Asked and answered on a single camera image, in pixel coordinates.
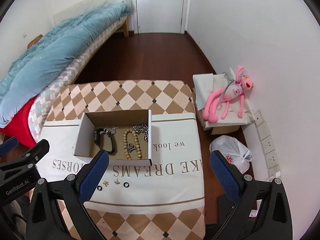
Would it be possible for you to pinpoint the pink panther plush toy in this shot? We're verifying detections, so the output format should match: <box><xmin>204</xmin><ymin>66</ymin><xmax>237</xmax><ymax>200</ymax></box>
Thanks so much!
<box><xmin>202</xmin><ymin>66</ymin><xmax>254</xmax><ymax>123</ymax></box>

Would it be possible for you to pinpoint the cardboard box under cloth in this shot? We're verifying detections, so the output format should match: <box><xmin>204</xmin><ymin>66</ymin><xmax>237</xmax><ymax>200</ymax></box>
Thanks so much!
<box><xmin>194</xmin><ymin>98</ymin><xmax>240</xmax><ymax>135</ymax></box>

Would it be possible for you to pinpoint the white plastic bag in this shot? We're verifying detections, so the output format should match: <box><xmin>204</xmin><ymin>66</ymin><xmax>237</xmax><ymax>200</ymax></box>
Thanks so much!
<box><xmin>209</xmin><ymin>135</ymin><xmax>252</xmax><ymax>174</ymax></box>

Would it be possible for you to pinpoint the white power strip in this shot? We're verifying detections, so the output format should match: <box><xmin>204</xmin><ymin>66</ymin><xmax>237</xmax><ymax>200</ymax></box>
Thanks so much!
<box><xmin>254</xmin><ymin>109</ymin><xmax>281</xmax><ymax>181</ymax></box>

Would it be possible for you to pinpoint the wooden bed frame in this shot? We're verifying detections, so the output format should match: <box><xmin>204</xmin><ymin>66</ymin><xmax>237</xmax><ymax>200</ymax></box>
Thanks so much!
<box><xmin>111</xmin><ymin>16</ymin><xmax>129</xmax><ymax>37</ymax></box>

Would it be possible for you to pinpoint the red bed sheet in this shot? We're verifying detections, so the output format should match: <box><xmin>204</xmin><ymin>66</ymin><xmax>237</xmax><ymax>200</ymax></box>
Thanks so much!
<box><xmin>1</xmin><ymin>97</ymin><xmax>36</xmax><ymax>148</ymax></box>

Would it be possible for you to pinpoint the open cardboard box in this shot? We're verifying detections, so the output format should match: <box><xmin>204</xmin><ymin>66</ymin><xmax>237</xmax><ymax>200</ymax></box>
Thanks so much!
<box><xmin>74</xmin><ymin>109</ymin><xmax>152</xmax><ymax>167</ymax></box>

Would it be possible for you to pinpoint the thick silver chain bracelet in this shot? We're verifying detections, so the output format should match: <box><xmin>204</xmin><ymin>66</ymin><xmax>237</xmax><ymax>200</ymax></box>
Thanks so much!
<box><xmin>132</xmin><ymin>123</ymin><xmax>149</xmax><ymax>142</ymax></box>

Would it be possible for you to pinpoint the white cloth on boxes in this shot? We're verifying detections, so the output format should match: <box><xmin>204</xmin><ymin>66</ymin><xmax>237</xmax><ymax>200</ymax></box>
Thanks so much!
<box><xmin>193</xmin><ymin>70</ymin><xmax>254</xmax><ymax>129</ymax></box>

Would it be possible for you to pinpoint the wooden bead bracelet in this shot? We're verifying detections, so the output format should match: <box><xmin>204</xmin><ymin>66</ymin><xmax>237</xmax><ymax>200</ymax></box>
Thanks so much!
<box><xmin>122</xmin><ymin>128</ymin><xmax>143</xmax><ymax>160</ymax></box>

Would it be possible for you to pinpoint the thin silver chain necklace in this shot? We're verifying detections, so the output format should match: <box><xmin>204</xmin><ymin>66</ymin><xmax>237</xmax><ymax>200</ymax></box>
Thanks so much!
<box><xmin>102</xmin><ymin>126</ymin><xmax>119</xmax><ymax>137</ymax></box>

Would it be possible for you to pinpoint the black smart watch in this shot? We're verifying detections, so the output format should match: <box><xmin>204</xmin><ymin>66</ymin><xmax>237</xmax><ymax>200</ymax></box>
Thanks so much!
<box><xmin>93</xmin><ymin>128</ymin><xmax>116</xmax><ymax>154</ymax></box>

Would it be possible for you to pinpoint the blue quilt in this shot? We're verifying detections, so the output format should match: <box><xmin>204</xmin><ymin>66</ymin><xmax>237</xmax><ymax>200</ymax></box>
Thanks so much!
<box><xmin>1</xmin><ymin>2</ymin><xmax>132</xmax><ymax>128</ymax></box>

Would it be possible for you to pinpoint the white door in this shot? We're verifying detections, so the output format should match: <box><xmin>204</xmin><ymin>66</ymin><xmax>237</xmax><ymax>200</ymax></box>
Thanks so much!
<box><xmin>133</xmin><ymin>0</ymin><xmax>189</xmax><ymax>34</ymax></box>

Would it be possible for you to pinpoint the checkered mattress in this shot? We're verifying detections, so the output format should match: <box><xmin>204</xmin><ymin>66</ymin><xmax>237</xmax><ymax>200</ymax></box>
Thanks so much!
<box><xmin>28</xmin><ymin>23</ymin><xmax>114</xmax><ymax>141</ymax></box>

